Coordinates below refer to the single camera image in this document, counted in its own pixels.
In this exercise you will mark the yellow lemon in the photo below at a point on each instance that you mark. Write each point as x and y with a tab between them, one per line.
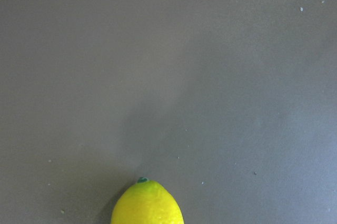
146	201

